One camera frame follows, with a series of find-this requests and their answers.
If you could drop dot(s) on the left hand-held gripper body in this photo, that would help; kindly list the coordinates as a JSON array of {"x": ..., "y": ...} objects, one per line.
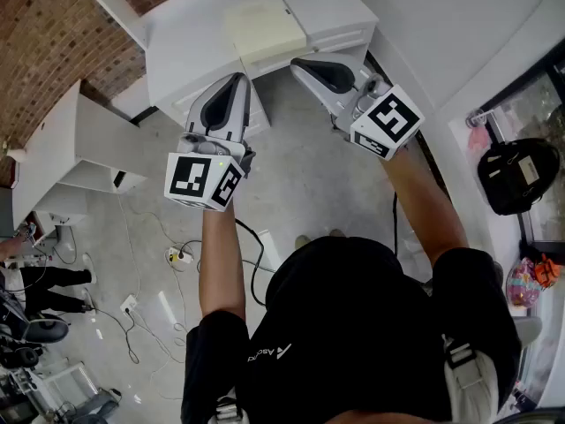
[{"x": 190, "y": 175}]

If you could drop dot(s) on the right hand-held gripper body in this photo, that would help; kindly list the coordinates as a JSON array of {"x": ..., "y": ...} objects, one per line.
[{"x": 388, "y": 117}]

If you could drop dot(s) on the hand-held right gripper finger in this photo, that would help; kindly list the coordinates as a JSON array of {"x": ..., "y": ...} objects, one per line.
[
  {"x": 315, "y": 91},
  {"x": 331, "y": 71}
]

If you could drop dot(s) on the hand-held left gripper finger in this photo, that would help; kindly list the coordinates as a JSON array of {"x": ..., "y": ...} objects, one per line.
[
  {"x": 245, "y": 113},
  {"x": 196, "y": 117}
]

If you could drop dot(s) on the cream plastic panel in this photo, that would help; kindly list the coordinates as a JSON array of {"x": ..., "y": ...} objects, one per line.
[{"x": 265, "y": 29}]

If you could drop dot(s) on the white wall shelf panel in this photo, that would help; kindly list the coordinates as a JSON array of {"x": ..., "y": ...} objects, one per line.
[{"x": 110, "y": 2}]

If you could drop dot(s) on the person's right forearm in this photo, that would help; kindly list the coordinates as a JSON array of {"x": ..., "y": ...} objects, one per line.
[{"x": 424, "y": 206}]

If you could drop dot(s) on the person's left forearm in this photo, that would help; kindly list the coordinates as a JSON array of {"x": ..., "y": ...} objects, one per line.
[{"x": 220, "y": 263}]

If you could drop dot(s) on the white power strip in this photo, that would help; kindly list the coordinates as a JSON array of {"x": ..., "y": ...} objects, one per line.
[
  {"x": 130, "y": 303},
  {"x": 183, "y": 256}
]

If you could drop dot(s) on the pink cloth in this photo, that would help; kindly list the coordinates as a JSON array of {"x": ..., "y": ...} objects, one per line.
[{"x": 479, "y": 137}]

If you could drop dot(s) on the person's right beige shoe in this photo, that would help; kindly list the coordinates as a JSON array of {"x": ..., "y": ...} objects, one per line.
[{"x": 337, "y": 233}]

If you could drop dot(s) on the person's beige shoe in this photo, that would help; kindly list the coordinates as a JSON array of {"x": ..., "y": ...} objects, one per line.
[
  {"x": 303, "y": 242},
  {"x": 337, "y": 233}
]

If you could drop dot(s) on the person's left beige shoe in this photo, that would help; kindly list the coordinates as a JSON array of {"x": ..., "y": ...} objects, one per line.
[{"x": 303, "y": 242}]

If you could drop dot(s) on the black backpack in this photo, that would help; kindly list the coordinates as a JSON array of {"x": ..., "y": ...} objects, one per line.
[{"x": 516, "y": 175}]

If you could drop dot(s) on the small white plant pot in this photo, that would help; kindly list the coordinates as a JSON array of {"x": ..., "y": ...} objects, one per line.
[{"x": 17, "y": 153}]

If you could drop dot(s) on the maroon book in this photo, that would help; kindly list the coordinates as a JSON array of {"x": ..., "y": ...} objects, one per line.
[{"x": 14, "y": 175}]

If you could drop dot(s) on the person's black shirt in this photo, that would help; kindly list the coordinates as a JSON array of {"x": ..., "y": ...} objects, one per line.
[{"x": 353, "y": 325}]

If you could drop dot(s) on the black office chair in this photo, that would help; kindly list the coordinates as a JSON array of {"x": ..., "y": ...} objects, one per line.
[{"x": 44, "y": 329}]

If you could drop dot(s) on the colourful patterned bag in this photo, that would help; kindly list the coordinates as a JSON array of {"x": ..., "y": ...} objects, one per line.
[{"x": 523, "y": 285}]

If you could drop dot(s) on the orange pouch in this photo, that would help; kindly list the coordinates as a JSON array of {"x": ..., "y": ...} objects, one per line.
[{"x": 547, "y": 272}]

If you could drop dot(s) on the white cross-body bag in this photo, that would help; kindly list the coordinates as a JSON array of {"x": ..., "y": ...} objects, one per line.
[{"x": 476, "y": 378}]

